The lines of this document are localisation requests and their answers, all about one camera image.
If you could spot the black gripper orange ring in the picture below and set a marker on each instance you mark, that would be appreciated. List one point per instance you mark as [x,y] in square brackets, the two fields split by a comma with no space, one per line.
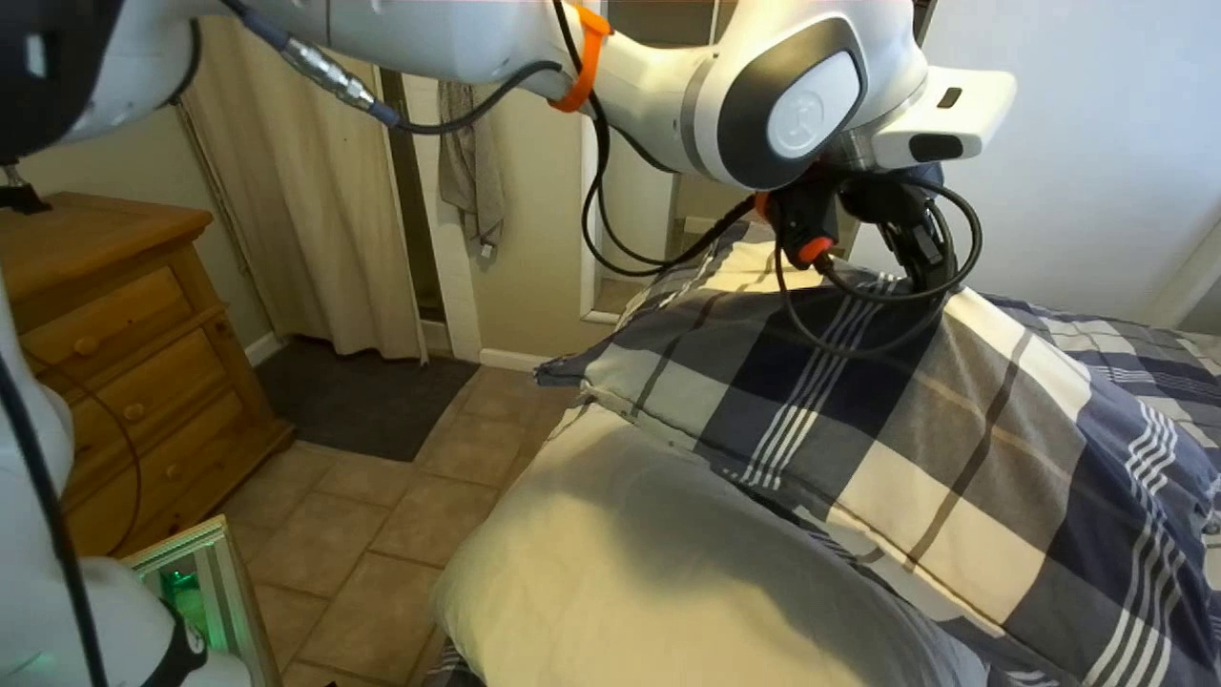
[897,205]

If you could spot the beige curtain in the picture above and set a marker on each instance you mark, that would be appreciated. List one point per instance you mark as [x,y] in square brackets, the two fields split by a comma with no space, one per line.
[312,192]

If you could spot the white closet door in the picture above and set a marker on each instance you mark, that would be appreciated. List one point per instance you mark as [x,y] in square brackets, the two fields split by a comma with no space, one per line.
[1105,183]

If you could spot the white pillow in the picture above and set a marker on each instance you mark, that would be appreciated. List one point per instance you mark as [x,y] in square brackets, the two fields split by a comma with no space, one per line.
[624,561]

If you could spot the wooden chest of drawers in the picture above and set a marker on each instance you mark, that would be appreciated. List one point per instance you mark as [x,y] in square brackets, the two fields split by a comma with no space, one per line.
[120,319]

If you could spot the checkered pillow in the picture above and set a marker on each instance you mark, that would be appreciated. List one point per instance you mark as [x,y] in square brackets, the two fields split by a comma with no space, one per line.
[967,463]

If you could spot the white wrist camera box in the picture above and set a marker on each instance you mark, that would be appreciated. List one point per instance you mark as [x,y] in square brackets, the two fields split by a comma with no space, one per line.
[947,121]

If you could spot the checkered blue white duvet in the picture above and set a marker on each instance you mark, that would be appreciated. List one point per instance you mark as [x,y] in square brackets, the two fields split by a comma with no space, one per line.
[1178,371]

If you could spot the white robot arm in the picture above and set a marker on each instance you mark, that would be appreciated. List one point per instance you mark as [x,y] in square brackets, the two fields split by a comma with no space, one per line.
[783,84]

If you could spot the glass box with green light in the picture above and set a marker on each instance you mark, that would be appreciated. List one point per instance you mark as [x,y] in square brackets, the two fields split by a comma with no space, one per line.
[205,576]

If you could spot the dark floor mat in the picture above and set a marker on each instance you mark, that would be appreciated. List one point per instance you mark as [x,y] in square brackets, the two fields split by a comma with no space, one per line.
[359,403]

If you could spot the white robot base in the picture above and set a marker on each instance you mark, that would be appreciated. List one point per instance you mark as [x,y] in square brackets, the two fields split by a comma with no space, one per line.
[73,620]

